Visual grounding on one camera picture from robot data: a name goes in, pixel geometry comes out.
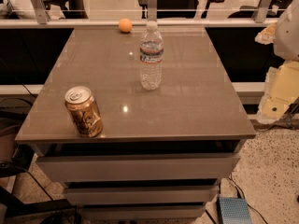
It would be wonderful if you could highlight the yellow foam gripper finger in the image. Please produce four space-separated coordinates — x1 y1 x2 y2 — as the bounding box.
254 22 277 45
259 61 299 121

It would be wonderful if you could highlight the blue perforated box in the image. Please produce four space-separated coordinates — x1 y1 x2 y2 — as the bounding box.
217 197 253 224

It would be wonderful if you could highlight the clear plastic water bottle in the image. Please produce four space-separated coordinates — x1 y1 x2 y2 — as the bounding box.
139 21 164 91

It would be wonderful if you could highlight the black office chair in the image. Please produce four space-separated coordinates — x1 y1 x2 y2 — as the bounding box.
42 0 68 10
138 0 224 19
230 0 293 19

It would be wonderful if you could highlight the orange ball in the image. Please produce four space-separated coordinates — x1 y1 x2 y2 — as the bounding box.
119 19 133 33

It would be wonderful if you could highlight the black floor cable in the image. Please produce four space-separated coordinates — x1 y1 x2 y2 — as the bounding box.
228 175 270 224

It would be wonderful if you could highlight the black office chair left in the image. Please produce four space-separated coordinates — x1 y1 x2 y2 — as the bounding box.
42 0 68 10

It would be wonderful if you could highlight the grey drawer cabinet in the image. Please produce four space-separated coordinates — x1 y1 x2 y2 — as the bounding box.
17 26 255 220

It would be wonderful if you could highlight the black office chair right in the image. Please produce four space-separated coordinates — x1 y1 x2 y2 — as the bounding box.
230 0 293 19

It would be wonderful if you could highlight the gold soda can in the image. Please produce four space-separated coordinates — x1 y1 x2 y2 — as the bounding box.
64 86 103 137

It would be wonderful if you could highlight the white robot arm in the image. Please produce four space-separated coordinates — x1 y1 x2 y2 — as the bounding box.
255 0 299 124

